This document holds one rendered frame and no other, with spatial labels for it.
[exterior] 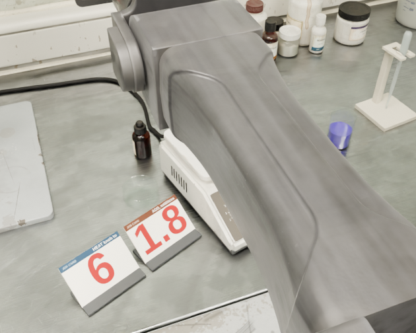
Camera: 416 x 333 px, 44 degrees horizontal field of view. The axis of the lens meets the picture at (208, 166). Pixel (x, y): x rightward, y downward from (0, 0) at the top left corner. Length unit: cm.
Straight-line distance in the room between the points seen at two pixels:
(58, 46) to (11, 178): 34
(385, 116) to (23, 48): 70
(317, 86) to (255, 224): 83
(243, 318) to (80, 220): 28
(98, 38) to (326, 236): 95
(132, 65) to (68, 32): 78
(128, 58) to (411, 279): 20
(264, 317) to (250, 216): 46
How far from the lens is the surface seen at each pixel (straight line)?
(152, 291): 69
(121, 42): 32
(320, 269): 18
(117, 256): 70
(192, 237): 73
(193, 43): 29
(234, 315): 67
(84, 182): 84
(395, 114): 99
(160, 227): 72
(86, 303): 69
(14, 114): 99
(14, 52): 110
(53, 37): 109
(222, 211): 70
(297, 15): 112
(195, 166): 71
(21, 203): 82
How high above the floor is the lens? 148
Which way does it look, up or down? 44 degrees down
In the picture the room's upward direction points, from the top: straight up
